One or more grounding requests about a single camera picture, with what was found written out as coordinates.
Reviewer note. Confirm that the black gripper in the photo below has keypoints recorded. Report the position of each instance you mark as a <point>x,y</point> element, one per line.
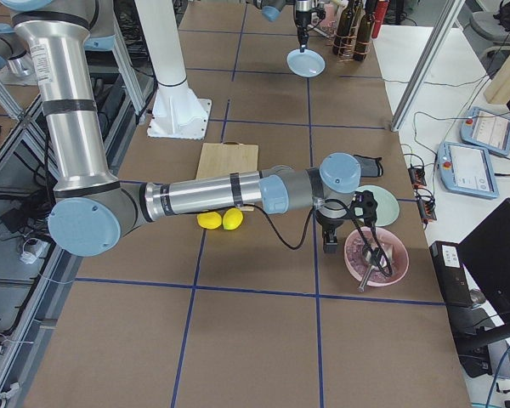
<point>330,220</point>
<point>301,13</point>

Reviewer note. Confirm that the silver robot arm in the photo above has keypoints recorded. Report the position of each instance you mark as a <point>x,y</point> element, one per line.
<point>93,208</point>

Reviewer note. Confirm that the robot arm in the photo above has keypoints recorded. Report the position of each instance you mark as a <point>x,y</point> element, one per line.
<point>271,9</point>

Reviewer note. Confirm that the light blue plate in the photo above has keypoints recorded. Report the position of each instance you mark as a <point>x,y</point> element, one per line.
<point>305,63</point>

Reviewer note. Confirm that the light green plate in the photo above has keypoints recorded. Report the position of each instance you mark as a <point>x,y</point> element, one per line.
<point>388,208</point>

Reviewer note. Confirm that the pink bowl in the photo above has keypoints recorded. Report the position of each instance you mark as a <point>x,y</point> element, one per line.
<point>356,264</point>

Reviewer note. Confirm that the dark green wine bottle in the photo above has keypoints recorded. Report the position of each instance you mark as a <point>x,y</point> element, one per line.
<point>364,31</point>

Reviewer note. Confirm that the metal serving spoon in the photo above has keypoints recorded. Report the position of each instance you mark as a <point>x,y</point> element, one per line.
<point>378,257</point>

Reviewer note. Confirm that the folded grey cloth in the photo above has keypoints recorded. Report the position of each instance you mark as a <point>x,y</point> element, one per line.
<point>370,167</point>

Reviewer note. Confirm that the upper yellow lemon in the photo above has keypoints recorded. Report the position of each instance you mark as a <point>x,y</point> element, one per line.
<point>232,219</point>

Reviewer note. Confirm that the yellow lemon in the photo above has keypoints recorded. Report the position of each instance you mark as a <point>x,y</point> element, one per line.
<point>209,220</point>
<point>232,219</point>

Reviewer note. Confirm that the lower yellow lemon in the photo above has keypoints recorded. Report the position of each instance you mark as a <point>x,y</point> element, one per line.
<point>209,220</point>

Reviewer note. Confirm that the bamboo cutting board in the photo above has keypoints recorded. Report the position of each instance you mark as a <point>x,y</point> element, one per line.
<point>222,159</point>

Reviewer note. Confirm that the black desktop box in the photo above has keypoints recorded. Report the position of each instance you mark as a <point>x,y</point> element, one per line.
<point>450,274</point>

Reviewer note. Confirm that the near teach pendant tablet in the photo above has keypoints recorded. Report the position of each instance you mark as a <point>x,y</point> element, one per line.
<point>466,170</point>

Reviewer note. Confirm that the teach pendant tablet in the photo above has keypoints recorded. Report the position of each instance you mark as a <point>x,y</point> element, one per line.
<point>487,129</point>
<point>466,170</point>

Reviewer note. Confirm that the black computer monitor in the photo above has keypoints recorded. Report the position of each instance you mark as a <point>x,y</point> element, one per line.
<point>485,252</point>

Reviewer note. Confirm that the far teach pendant tablet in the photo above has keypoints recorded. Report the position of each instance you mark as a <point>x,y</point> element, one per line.
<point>487,129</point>

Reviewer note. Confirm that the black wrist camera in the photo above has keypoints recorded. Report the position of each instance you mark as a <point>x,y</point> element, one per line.
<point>364,206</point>

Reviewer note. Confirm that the copper wire bottle rack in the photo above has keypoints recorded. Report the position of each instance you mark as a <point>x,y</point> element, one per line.
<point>348,48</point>

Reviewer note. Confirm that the aluminium frame post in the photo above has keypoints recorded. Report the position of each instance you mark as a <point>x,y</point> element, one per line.
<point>431,50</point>

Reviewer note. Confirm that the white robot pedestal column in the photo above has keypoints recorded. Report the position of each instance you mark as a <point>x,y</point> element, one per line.
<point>177,113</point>

